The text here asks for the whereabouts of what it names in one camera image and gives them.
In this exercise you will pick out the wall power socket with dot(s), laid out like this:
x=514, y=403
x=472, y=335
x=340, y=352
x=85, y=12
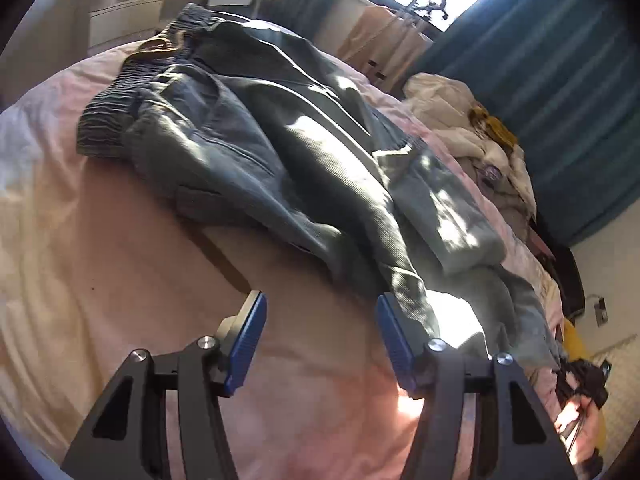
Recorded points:
x=601, y=312

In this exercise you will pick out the cream puffer jacket pile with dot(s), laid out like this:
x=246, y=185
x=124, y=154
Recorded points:
x=443, y=104

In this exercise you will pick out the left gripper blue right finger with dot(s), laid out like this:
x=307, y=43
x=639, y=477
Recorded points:
x=513, y=436

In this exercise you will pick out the pink white duvet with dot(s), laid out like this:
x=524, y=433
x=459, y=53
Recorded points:
x=93, y=265

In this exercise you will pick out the blue denim jeans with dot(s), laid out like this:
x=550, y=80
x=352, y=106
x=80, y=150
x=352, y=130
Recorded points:
x=231, y=119

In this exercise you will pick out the beige cardboard box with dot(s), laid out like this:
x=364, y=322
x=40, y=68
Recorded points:
x=357, y=45

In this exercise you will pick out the tripod stand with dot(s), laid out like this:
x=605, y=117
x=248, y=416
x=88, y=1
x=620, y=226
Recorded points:
x=415, y=15

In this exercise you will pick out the person's right hand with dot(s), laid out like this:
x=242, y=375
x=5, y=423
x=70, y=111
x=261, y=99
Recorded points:
x=581, y=427

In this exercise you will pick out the mustard yellow garment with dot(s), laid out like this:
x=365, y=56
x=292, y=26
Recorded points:
x=491, y=126

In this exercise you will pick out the teal curtain right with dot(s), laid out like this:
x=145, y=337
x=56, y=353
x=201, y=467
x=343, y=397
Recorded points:
x=563, y=76

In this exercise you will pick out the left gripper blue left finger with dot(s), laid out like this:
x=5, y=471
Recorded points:
x=124, y=435

